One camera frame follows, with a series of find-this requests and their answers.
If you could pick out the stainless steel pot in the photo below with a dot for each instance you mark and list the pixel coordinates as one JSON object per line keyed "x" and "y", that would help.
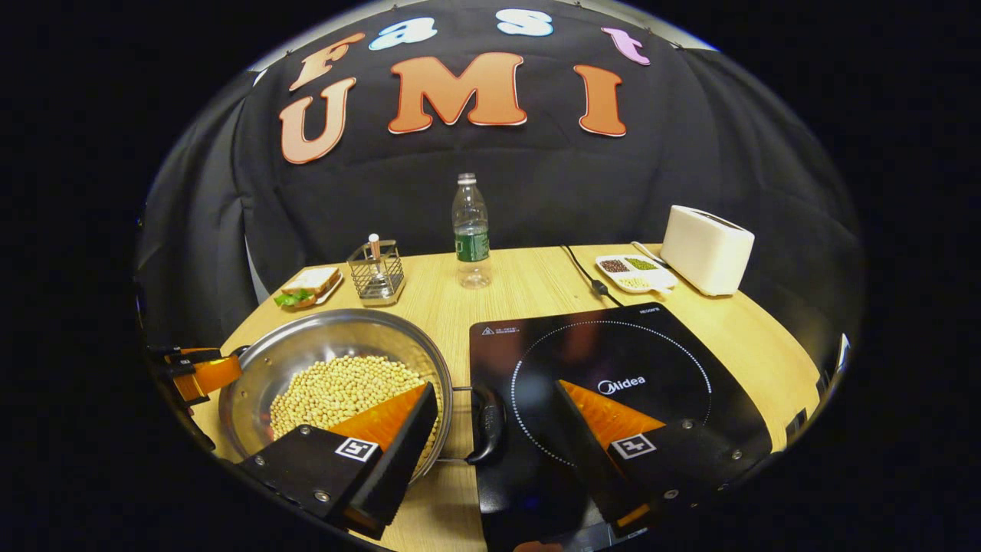
{"x": 322, "y": 337}

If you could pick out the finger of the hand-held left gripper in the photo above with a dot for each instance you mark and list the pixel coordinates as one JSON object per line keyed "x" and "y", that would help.
{"x": 211, "y": 376}

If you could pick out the clear plastic water bottle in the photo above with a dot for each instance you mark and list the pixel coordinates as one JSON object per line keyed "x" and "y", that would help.
{"x": 471, "y": 245}

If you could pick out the white divided bean dish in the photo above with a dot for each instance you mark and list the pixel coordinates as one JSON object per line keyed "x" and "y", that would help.
{"x": 636, "y": 274}

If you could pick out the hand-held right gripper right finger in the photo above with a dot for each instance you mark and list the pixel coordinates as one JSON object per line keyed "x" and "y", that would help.
{"x": 582, "y": 452}

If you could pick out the white toaster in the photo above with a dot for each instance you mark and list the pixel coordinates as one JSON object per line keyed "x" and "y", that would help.
{"x": 705, "y": 249}

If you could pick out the black induction cooktop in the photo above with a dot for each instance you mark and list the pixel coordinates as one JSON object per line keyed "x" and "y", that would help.
{"x": 613, "y": 345}

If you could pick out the sandwich on small plate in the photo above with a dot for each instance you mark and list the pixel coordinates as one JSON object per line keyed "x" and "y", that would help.
{"x": 310, "y": 285}

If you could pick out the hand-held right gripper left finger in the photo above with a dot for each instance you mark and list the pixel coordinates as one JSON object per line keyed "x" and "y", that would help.
{"x": 406, "y": 452}

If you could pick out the pile of soybeans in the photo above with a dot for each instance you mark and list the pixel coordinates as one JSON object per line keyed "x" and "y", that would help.
{"x": 337, "y": 391}

